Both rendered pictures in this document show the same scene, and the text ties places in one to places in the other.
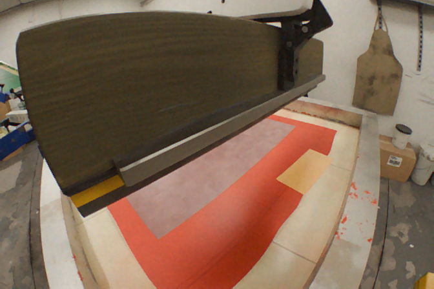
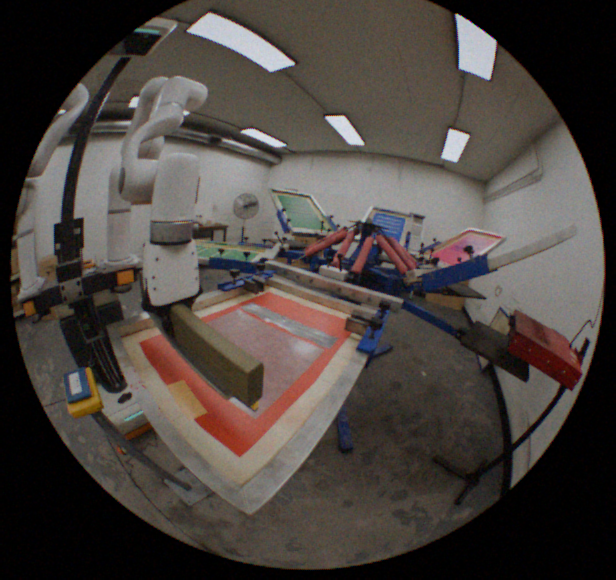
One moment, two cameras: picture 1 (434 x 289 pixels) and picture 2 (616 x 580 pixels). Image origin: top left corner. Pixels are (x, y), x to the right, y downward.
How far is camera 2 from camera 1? 0.53 m
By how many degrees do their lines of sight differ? 66
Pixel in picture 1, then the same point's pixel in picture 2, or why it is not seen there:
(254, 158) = not seen: hidden behind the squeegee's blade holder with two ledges
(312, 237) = (145, 376)
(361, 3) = not seen: outside the picture
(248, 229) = (160, 361)
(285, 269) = (140, 364)
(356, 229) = (129, 371)
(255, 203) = (171, 367)
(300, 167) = (187, 395)
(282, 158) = (201, 390)
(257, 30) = not seen: hidden behind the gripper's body
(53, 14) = (392, 173)
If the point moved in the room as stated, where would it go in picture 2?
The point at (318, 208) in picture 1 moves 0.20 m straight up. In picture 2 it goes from (155, 386) to (127, 303)
